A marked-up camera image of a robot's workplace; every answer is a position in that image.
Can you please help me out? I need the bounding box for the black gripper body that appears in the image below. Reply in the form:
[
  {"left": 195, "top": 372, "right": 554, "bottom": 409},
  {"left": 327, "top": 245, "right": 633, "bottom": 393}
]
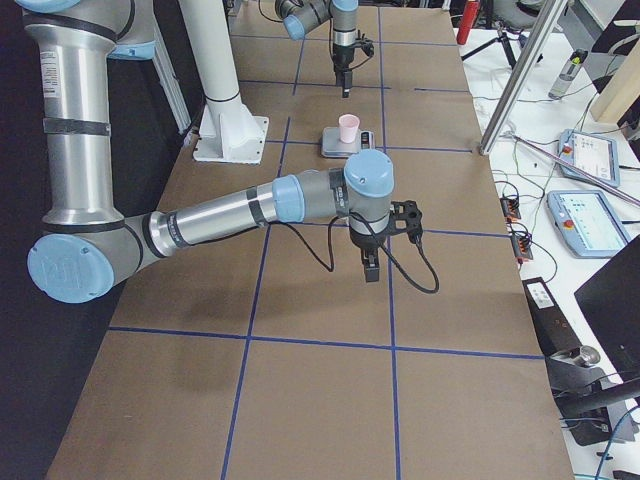
[
  {"left": 331, "top": 43, "right": 355, "bottom": 75},
  {"left": 349, "top": 228, "right": 387, "bottom": 257}
]

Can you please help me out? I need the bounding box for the pink plastic cup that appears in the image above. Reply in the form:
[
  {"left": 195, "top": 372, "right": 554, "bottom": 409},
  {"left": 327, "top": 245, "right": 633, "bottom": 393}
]
[{"left": 338, "top": 113, "right": 360, "bottom": 144}]

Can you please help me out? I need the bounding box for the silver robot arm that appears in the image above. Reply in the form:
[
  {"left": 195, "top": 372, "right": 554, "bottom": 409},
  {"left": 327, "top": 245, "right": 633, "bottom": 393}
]
[
  {"left": 275, "top": 0, "right": 359, "bottom": 98},
  {"left": 15, "top": 1, "right": 394, "bottom": 304}
]

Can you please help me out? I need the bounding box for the grey digital kitchen scale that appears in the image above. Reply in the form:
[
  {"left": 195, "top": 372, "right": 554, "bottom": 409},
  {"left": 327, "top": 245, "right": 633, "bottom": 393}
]
[{"left": 321, "top": 127, "right": 375, "bottom": 158}]

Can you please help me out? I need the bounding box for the blue tape strip lengthwise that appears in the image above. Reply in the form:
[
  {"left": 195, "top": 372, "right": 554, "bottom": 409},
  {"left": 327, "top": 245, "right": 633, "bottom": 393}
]
[{"left": 377, "top": 7, "right": 402, "bottom": 480}]

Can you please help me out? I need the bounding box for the red cylinder tube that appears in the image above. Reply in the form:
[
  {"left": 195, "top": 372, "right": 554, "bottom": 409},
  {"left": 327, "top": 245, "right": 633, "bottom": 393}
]
[{"left": 456, "top": 0, "right": 480, "bottom": 45}]

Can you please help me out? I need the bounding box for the orange terminal block upper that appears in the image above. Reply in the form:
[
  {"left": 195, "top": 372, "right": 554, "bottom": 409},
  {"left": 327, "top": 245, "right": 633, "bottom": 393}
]
[{"left": 500, "top": 196, "right": 521, "bottom": 223}]

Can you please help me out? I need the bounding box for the orange terminal block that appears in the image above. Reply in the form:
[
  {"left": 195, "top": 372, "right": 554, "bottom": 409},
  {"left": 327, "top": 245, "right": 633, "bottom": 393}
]
[
  {"left": 510, "top": 232, "right": 533, "bottom": 265},
  {"left": 500, "top": 196, "right": 521, "bottom": 223}
]

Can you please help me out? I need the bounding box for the orange terminal block lower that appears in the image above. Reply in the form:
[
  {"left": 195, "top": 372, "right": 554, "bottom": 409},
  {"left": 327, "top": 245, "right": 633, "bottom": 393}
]
[{"left": 510, "top": 232, "right": 533, "bottom": 265}]

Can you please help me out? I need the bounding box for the black box with label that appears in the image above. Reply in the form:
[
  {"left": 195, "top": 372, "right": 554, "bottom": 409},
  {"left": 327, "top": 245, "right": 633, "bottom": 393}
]
[{"left": 522, "top": 277, "right": 581, "bottom": 357}]

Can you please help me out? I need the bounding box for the teach pendant near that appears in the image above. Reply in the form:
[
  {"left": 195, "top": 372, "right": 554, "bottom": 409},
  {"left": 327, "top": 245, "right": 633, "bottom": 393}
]
[{"left": 546, "top": 190, "right": 631, "bottom": 258}]

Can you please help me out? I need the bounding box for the teach pendant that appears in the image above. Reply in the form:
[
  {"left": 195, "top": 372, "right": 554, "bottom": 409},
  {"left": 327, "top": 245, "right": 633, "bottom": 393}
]
[
  {"left": 546, "top": 190, "right": 631, "bottom": 258},
  {"left": 558, "top": 129, "right": 620, "bottom": 187}
]

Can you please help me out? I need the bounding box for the thin metal rod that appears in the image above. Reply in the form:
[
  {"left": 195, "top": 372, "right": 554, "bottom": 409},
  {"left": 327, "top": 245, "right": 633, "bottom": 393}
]
[{"left": 511, "top": 134, "right": 640, "bottom": 207}]

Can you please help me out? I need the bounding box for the clear water bottle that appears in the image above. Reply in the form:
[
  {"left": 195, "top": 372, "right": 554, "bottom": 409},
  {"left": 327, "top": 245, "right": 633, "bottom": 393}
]
[{"left": 548, "top": 49, "right": 588, "bottom": 100}]

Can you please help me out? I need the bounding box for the black monitor corner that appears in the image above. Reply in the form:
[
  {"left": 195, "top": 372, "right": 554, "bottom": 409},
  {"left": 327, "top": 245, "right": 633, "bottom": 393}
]
[{"left": 574, "top": 238, "right": 640, "bottom": 380}]

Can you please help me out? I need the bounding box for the teach pendant far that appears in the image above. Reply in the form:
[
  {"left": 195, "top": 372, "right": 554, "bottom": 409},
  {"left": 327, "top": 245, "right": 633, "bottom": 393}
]
[{"left": 558, "top": 129, "right": 620, "bottom": 187}]

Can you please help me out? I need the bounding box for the black clamp stand base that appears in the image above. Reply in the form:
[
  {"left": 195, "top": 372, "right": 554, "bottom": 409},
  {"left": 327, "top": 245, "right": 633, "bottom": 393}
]
[{"left": 545, "top": 346, "right": 639, "bottom": 446}]

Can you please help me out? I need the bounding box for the blue tape strip crosswise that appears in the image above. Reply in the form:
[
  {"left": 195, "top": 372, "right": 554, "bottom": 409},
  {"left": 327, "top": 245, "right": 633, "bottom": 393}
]
[{"left": 107, "top": 326, "right": 545, "bottom": 361}]

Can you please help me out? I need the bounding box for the wooden board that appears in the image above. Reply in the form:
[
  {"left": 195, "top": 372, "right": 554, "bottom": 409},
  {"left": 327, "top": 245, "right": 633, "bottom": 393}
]
[{"left": 590, "top": 43, "right": 640, "bottom": 124}]

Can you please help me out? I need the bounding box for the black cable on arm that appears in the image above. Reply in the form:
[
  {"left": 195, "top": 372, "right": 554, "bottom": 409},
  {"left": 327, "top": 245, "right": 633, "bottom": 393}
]
[{"left": 269, "top": 219, "right": 441, "bottom": 295}]

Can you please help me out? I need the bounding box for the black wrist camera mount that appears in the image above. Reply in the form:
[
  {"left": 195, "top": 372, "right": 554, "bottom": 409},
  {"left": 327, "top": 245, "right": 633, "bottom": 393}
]
[{"left": 387, "top": 200, "right": 423, "bottom": 245}]

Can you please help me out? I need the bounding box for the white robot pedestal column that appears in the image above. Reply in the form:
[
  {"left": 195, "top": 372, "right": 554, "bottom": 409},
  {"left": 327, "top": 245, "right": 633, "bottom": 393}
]
[{"left": 179, "top": 0, "right": 269, "bottom": 164}]

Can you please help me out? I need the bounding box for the aluminium frame profile post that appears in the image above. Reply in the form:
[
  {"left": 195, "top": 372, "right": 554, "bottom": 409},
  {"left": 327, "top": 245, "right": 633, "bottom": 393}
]
[{"left": 479, "top": 0, "right": 568, "bottom": 155}]

